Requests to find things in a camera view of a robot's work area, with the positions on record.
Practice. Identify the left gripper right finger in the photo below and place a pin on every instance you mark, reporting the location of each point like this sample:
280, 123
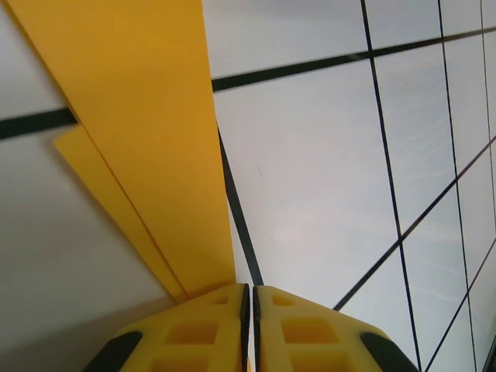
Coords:
310, 341

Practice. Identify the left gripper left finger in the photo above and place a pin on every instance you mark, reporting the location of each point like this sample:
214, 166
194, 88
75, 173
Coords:
193, 337

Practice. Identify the orange paper sheet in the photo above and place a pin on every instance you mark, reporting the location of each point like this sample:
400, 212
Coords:
155, 116

